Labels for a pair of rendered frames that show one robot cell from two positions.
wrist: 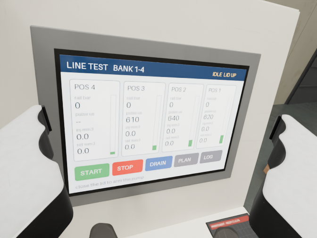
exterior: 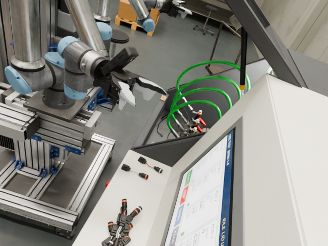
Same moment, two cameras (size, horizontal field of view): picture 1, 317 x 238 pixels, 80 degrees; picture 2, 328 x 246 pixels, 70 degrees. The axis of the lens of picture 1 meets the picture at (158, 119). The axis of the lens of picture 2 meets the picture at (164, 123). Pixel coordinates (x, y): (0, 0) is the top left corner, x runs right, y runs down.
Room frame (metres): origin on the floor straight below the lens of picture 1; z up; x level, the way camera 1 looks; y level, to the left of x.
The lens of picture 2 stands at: (0.40, -0.45, 1.79)
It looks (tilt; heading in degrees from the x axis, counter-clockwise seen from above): 37 degrees down; 118
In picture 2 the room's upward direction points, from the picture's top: 21 degrees clockwise
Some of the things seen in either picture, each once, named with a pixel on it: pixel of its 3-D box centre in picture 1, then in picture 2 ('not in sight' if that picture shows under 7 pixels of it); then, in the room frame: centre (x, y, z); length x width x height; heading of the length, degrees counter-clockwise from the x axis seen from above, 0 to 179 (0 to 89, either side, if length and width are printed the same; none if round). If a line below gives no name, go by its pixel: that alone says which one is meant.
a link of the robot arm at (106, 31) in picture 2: not in sight; (101, 36); (-0.73, 0.50, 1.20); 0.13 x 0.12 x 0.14; 147
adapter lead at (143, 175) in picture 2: not in sight; (134, 171); (0.05, 0.12, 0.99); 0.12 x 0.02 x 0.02; 24
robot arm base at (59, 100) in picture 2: not in sight; (59, 91); (-0.47, 0.08, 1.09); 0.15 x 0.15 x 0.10
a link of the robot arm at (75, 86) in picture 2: not in sight; (80, 80); (-0.19, -0.01, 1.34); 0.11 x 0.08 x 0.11; 96
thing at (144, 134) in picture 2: not in sight; (150, 126); (-0.20, 0.52, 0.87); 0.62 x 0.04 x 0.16; 115
